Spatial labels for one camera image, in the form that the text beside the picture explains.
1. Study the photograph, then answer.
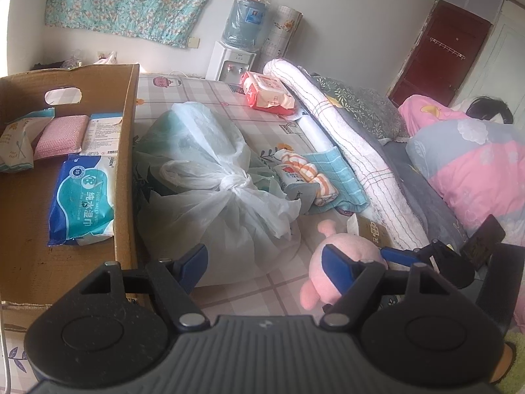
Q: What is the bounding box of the yellow tissue pack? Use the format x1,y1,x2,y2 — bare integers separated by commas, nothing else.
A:
346,213,396,249

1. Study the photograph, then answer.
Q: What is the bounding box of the blue white wet wipes pack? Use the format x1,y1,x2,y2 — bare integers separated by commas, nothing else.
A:
47,154,116,248

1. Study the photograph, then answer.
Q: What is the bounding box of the clear plastic bag roll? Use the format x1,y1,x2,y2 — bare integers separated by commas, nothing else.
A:
297,115,335,152

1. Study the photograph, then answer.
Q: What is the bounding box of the pink blue duvet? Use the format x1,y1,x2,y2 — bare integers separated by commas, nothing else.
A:
398,94,525,255

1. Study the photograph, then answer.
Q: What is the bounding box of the red tissue pack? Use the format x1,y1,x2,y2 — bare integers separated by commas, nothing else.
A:
240,71,296,115

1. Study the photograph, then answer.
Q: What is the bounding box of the teal knitted towel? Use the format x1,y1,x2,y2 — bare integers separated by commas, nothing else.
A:
301,145,368,216

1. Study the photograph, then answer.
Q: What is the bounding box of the pink plush toy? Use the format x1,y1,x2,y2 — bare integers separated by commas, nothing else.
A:
299,219,388,310

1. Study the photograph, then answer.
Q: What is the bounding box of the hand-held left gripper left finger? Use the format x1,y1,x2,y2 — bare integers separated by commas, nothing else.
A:
80,243,209,331

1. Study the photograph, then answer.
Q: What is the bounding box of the teal floral cloth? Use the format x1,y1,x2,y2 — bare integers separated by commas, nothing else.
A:
44,0,236,48

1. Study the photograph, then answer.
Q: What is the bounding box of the pink mesh sponge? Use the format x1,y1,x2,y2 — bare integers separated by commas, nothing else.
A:
33,116,90,161

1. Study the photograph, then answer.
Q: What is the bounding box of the white cable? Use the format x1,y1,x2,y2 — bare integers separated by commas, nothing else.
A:
0,308,11,378

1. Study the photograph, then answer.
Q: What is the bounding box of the white cotton pad pack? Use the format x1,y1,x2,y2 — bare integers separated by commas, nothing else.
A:
0,108,56,173

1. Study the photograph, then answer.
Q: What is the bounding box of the white stitched quilt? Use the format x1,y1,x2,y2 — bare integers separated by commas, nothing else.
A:
262,58,429,251

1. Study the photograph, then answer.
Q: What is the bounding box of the grey printed blanket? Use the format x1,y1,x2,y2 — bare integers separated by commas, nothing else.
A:
295,66,476,255

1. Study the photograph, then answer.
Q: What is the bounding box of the orange striped towel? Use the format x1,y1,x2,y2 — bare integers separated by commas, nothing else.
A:
274,148,339,207

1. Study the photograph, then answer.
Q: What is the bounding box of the white panelled door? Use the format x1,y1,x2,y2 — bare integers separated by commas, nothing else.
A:
453,0,525,109

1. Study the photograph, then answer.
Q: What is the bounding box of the white water dispenser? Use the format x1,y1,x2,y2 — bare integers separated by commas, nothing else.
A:
205,41,257,85

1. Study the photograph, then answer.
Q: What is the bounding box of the cardboard box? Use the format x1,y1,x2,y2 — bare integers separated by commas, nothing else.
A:
0,63,142,308

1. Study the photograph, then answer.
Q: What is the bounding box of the floral patterned roll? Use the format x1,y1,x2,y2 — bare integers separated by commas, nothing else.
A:
260,4,303,64

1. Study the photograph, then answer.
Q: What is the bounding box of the grey pouch pack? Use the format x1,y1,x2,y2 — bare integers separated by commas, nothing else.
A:
274,163,321,214

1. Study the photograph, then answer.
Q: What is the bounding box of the black cloth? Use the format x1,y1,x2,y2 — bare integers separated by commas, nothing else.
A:
31,59,72,71

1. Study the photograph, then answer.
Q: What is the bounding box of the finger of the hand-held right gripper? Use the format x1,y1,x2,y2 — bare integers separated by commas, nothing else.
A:
379,243,435,269

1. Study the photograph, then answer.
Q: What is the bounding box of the green fuzzy mat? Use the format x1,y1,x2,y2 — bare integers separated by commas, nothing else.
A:
498,328,525,394

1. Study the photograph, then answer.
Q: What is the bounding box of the white hook rack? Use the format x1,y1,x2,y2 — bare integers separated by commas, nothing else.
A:
429,37,466,60

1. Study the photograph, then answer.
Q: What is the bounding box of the green floral pillow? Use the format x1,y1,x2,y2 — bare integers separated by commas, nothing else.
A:
316,75,409,140

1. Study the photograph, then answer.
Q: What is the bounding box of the dark red door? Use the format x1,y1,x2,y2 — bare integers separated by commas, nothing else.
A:
388,0,493,107

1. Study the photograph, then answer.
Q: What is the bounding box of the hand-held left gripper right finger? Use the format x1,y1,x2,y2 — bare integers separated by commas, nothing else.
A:
321,243,450,331

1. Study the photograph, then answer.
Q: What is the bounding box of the white blue-edged pack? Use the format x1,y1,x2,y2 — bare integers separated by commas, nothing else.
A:
82,113,124,157

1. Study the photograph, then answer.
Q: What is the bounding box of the blue water jug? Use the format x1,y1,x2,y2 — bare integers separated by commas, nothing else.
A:
221,0,269,50

